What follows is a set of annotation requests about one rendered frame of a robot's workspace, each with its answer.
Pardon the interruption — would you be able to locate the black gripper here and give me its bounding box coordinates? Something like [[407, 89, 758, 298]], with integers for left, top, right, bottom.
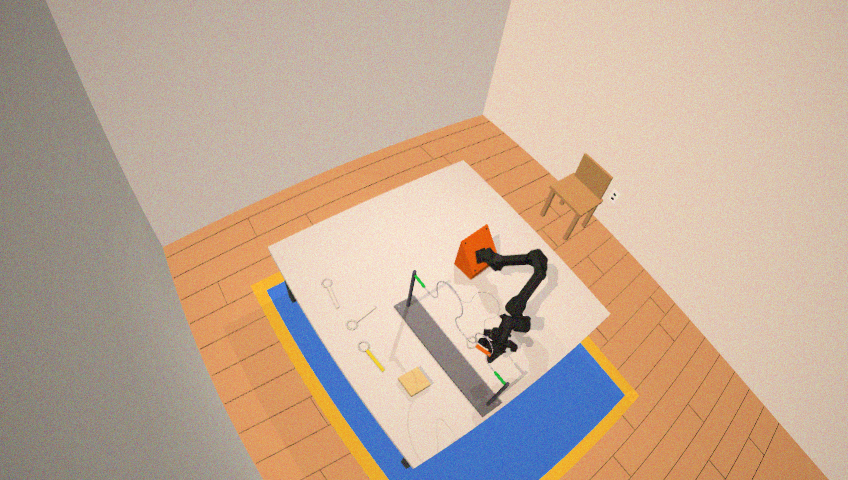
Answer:
[[478, 326, 518, 364]]

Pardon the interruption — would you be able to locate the grey ring with yellow handle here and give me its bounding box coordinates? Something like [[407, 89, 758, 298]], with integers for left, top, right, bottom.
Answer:
[[357, 341, 384, 372]]

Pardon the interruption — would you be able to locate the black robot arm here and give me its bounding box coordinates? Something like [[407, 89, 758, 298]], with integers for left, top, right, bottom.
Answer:
[[475, 248, 548, 339]]

